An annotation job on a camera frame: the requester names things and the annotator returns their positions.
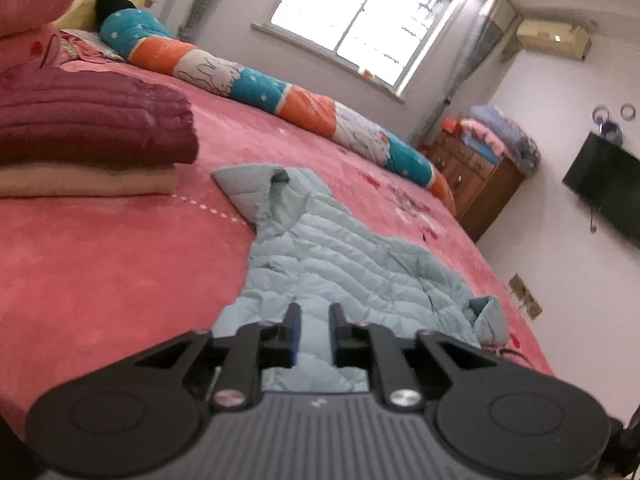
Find light blue down jacket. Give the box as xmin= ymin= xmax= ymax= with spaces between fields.
xmin=210 ymin=165 xmax=511 ymax=393

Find black pillow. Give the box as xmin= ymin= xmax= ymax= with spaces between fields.
xmin=95 ymin=0 xmax=138 ymax=23

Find air conditioner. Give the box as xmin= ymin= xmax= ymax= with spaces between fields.
xmin=515 ymin=19 xmax=593 ymax=61

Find beige quilted jacket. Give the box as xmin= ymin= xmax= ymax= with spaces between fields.
xmin=0 ymin=162 xmax=178 ymax=198

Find blue wall ornament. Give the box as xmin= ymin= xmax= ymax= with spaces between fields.
xmin=592 ymin=105 xmax=625 ymax=143

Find grey checked curtain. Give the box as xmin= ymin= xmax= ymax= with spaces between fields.
xmin=177 ymin=0 xmax=241 ymax=41
xmin=445 ymin=0 xmax=518 ymax=106

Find wall socket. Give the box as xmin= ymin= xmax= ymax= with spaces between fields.
xmin=509 ymin=274 xmax=543 ymax=318

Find wooden dresser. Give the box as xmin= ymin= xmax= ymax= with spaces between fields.
xmin=422 ymin=127 xmax=526 ymax=243

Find folded pink blanket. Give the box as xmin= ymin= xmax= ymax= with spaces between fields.
xmin=460 ymin=117 xmax=511 ymax=156

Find pink fleece bed blanket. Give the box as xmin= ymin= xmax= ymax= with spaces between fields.
xmin=0 ymin=57 xmax=556 ymax=426

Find black wall television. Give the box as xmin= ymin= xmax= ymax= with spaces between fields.
xmin=562 ymin=132 xmax=640 ymax=251

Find folded teal blanket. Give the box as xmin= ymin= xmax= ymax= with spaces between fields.
xmin=472 ymin=142 xmax=501 ymax=166

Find maroon down jacket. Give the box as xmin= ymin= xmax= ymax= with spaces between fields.
xmin=0 ymin=66 xmax=201 ymax=166

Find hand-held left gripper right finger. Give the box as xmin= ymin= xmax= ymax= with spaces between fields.
xmin=327 ymin=304 xmax=496 ymax=409

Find pink plush toy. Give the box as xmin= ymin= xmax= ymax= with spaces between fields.
xmin=0 ymin=0 xmax=78 ymax=68

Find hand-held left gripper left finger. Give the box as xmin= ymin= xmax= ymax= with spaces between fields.
xmin=132 ymin=302 xmax=303 ymax=409

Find rolled cartoon rabbit quilt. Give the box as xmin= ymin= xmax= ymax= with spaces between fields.
xmin=98 ymin=8 xmax=457 ymax=216

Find window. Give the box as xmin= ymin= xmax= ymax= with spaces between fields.
xmin=250 ymin=0 xmax=471 ymax=103

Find folded blue-grey blanket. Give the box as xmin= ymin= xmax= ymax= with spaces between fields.
xmin=467 ymin=105 xmax=541 ymax=176

